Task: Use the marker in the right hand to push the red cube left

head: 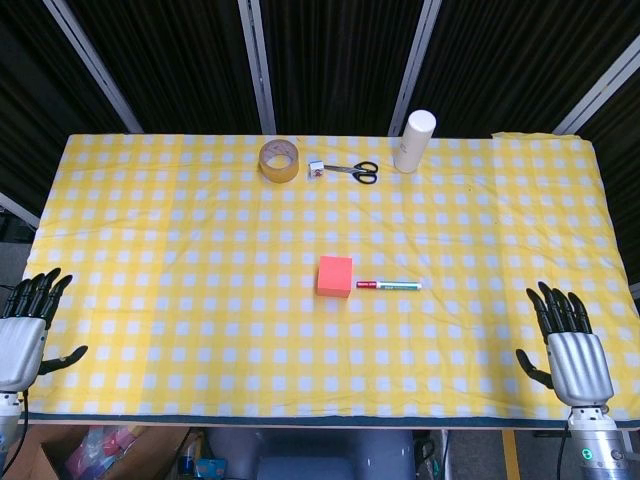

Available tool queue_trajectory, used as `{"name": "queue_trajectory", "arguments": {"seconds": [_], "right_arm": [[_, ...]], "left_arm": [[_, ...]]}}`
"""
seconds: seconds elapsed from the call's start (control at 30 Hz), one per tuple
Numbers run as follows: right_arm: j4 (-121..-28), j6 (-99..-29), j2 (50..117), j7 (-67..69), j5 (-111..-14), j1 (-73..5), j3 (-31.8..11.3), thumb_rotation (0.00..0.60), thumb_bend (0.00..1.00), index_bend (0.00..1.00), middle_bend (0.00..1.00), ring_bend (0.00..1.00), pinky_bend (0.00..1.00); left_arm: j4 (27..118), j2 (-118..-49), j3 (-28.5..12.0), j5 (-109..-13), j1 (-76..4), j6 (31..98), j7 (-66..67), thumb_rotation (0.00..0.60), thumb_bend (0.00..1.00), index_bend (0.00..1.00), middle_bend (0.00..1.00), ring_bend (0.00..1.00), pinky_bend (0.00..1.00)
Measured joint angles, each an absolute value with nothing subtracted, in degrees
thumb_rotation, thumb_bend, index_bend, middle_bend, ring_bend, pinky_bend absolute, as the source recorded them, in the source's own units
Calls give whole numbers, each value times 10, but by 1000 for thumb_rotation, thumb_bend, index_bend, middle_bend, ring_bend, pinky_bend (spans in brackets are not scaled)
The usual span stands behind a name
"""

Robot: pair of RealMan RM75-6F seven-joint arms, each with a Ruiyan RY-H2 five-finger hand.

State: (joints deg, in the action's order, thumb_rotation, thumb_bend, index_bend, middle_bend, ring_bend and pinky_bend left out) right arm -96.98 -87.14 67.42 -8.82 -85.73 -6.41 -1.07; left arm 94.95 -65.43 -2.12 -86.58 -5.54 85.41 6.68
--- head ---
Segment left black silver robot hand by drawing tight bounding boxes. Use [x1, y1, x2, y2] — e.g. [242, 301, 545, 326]
[0, 268, 89, 394]

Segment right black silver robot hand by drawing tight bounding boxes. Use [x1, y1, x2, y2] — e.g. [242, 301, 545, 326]
[515, 281, 615, 407]

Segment red and white marker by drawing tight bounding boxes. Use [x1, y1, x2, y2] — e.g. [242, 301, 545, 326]
[356, 280, 423, 292]

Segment red cube block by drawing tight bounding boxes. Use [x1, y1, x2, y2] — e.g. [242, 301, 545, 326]
[316, 255, 355, 300]

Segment brown cardboard box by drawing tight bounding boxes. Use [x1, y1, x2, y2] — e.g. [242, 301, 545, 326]
[9, 425, 187, 480]

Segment yellow white checkered tablecloth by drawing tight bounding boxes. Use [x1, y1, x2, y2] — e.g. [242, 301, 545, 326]
[22, 132, 640, 420]

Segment blue plastic package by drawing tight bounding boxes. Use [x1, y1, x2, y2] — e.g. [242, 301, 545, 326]
[194, 455, 227, 480]

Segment white cylindrical bottle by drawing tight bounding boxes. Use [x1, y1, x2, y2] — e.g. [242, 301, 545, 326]
[394, 110, 437, 174]

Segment clear packing tape roll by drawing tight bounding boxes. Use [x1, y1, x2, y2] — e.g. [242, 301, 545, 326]
[258, 139, 301, 184]

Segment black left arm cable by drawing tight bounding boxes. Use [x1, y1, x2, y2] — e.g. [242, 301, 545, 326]
[14, 389, 32, 464]

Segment white metal frame post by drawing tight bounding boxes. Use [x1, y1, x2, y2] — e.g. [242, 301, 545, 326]
[0, 192, 41, 229]
[388, 0, 444, 136]
[236, 0, 278, 135]
[42, 0, 145, 134]
[552, 35, 640, 135]

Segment black handled scissors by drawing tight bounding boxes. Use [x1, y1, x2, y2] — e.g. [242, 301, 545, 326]
[323, 160, 379, 186]

